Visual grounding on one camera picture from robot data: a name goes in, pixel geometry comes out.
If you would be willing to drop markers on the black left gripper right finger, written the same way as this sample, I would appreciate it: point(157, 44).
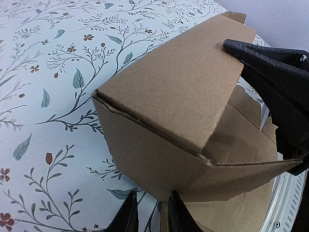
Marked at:
point(179, 218)

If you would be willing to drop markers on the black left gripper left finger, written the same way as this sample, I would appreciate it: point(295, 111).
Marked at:
point(126, 219)

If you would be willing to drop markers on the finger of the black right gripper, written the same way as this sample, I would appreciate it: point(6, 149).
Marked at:
point(281, 78)

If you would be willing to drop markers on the brown cardboard box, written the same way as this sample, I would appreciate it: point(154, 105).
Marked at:
point(179, 119)

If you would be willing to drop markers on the floral patterned table mat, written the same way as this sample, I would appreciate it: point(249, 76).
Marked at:
point(56, 172)

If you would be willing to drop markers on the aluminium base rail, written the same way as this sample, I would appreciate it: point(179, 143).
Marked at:
point(285, 202)

